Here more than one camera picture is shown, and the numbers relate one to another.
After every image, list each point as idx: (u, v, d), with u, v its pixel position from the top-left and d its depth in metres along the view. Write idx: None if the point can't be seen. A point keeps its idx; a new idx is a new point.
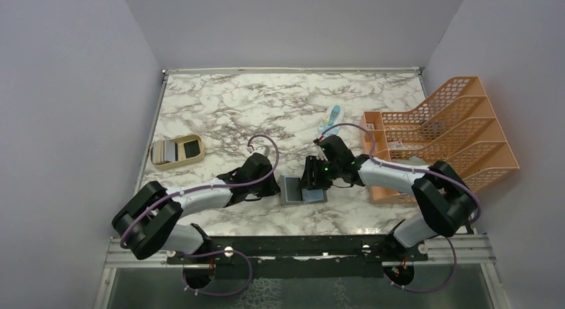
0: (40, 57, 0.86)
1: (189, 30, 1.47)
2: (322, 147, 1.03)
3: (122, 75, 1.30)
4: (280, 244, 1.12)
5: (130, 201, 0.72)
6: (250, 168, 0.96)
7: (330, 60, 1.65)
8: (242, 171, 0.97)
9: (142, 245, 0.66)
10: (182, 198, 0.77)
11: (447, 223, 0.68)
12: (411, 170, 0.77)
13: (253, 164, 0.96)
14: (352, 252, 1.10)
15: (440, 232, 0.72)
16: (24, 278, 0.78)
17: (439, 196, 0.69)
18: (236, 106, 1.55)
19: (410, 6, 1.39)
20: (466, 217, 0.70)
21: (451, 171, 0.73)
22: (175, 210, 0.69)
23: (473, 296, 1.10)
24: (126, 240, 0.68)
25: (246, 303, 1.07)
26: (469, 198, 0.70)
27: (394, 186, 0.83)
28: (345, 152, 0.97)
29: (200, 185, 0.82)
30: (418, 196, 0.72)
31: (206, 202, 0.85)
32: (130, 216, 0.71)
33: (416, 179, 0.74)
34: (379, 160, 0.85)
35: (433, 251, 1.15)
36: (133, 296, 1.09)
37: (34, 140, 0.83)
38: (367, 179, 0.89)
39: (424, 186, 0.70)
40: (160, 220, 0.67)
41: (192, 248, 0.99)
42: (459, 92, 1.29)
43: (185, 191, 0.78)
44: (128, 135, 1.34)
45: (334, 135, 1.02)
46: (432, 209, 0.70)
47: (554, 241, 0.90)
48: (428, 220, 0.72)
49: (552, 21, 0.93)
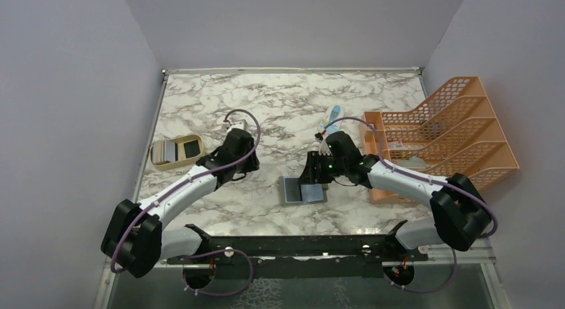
0: (39, 57, 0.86)
1: (189, 30, 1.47)
2: (329, 144, 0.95)
3: (122, 75, 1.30)
4: (279, 244, 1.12)
5: (108, 227, 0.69)
6: (231, 144, 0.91)
7: (330, 60, 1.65)
8: (223, 149, 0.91)
9: (135, 264, 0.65)
10: (161, 208, 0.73)
11: (462, 238, 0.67)
12: (428, 180, 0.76)
13: (234, 140, 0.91)
14: (352, 252, 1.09)
15: (453, 246, 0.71)
16: (24, 278, 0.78)
17: (456, 212, 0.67)
18: (236, 106, 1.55)
19: (410, 6, 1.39)
20: (480, 232, 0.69)
21: (470, 184, 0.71)
22: (154, 225, 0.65)
23: (473, 297, 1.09)
24: (120, 262, 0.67)
25: (246, 303, 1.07)
26: (484, 213, 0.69)
27: (405, 192, 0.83)
28: (354, 151, 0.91)
29: (176, 186, 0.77)
30: (434, 210, 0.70)
31: (191, 196, 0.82)
32: (114, 241, 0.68)
33: (434, 192, 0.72)
34: (392, 165, 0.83)
35: (433, 252, 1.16)
36: (133, 296, 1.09)
37: (35, 140, 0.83)
38: (376, 182, 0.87)
39: (442, 200, 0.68)
40: (144, 238, 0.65)
41: (191, 250, 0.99)
42: (459, 93, 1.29)
43: (160, 200, 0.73)
44: (128, 136, 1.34)
45: (341, 131, 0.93)
46: (448, 224, 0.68)
47: (554, 241, 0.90)
48: (443, 234, 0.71)
49: (551, 20, 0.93)
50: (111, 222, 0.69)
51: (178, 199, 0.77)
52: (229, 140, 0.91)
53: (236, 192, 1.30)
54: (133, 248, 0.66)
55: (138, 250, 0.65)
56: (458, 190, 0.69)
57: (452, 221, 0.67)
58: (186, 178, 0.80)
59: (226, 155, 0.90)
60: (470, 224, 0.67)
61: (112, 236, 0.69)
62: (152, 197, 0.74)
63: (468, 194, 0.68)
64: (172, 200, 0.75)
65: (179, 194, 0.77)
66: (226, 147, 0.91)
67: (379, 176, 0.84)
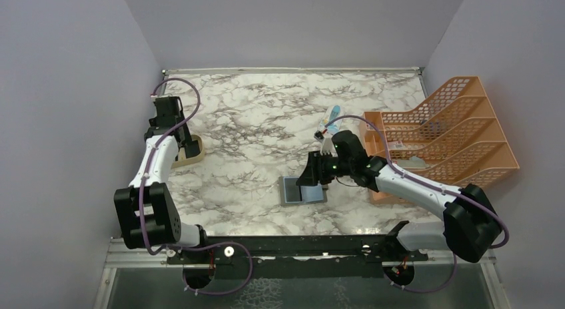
0: (38, 56, 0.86)
1: (189, 29, 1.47)
2: (335, 144, 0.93)
3: (122, 75, 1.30)
4: (280, 244, 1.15)
5: (120, 220, 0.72)
6: (167, 109, 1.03)
7: (330, 60, 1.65)
8: (161, 116, 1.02)
9: (168, 232, 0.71)
10: (153, 175, 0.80)
11: (474, 250, 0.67)
12: (442, 190, 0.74)
13: (166, 103, 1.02)
14: (352, 252, 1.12)
15: (462, 256, 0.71)
16: (24, 278, 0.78)
17: (469, 224, 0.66)
18: (236, 106, 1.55)
19: (411, 6, 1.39)
20: (490, 243, 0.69)
21: (482, 195, 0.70)
22: (160, 186, 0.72)
23: (474, 297, 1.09)
24: (152, 244, 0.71)
25: (246, 303, 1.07)
26: (494, 224, 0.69)
27: (412, 199, 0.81)
28: (360, 152, 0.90)
29: (149, 158, 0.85)
30: (447, 222, 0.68)
31: (167, 161, 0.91)
32: (134, 227, 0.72)
33: (447, 203, 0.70)
34: (402, 170, 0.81)
35: (433, 251, 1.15)
36: (133, 297, 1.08)
37: (35, 140, 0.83)
38: (384, 187, 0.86)
39: (456, 212, 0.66)
40: (161, 203, 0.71)
41: (195, 243, 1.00)
42: (459, 93, 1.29)
43: (147, 171, 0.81)
44: (128, 136, 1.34)
45: (348, 132, 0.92)
46: (460, 236, 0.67)
47: (554, 240, 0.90)
48: (452, 244, 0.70)
49: (551, 20, 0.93)
50: (120, 215, 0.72)
51: (160, 164, 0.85)
52: (162, 106, 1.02)
53: (236, 192, 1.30)
54: (158, 219, 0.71)
55: (162, 217, 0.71)
56: (470, 202, 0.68)
57: (464, 233, 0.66)
58: (152, 149, 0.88)
59: (167, 118, 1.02)
60: (480, 236, 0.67)
61: (130, 225, 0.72)
62: (139, 175, 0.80)
63: (482, 206, 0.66)
64: (156, 166, 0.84)
65: (156, 160, 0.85)
66: (163, 113, 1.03)
67: (388, 181, 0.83)
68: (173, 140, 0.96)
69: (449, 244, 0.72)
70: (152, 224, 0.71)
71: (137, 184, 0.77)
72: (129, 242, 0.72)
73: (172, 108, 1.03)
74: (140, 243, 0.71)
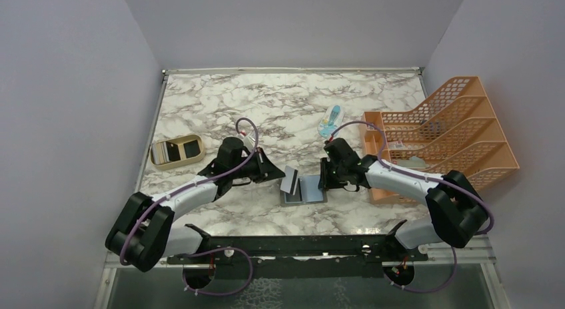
0: (38, 56, 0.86)
1: (188, 31, 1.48)
2: (326, 150, 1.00)
3: (121, 75, 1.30)
4: (280, 244, 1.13)
5: (120, 218, 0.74)
6: (225, 157, 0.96)
7: (330, 59, 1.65)
8: (218, 162, 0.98)
9: (143, 258, 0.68)
10: (172, 201, 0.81)
11: (459, 234, 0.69)
12: (424, 177, 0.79)
13: (227, 154, 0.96)
14: (352, 252, 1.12)
15: (450, 243, 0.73)
16: (24, 277, 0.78)
17: (452, 208, 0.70)
18: (236, 107, 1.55)
19: (410, 6, 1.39)
20: (476, 228, 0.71)
21: (464, 180, 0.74)
22: (166, 214, 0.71)
23: (472, 296, 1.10)
24: (126, 257, 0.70)
25: (246, 303, 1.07)
26: (480, 209, 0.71)
27: (400, 190, 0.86)
28: (351, 154, 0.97)
29: (185, 186, 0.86)
30: (431, 207, 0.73)
31: (194, 200, 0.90)
32: (122, 233, 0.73)
33: (429, 190, 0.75)
34: (388, 164, 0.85)
35: (432, 251, 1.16)
36: (133, 298, 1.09)
37: (36, 139, 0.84)
38: (374, 182, 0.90)
39: (438, 196, 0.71)
40: (154, 229, 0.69)
41: (192, 251, 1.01)
42: (459, 92, 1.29)
43: (170, 194, 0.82)
44: (128, 136, 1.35)
45: (337, 138, 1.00)
46: (444, 221, 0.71)
47: (554, 239, 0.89)
48: (439, 231, 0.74)
49: (550, 21, 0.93)
50: (124, 213, 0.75)
51: (185, 197, 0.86)
52: (223, 154, 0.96)
53: (236, 192, 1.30)
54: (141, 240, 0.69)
55: (147, 240, 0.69)
56: (454, 187, 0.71)
57: (448, 218, 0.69)
58: (190, 182, 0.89)
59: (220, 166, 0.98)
60: (466, 221, 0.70)
61: (122, 228, 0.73)
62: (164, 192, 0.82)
63: (464, 190, 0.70)
64: (180, 197, 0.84)
65: (186, 193, 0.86)
66: (220, 160, 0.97)
67: (376, 175, 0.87)
68: (210, 188, 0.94)
69: (439, 233, 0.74)
70: (135, 242, 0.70)
71: (157, 196, 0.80)
72: (108, 244, 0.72)
73: (229, 159, 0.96)
74: (115, 249, 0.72)
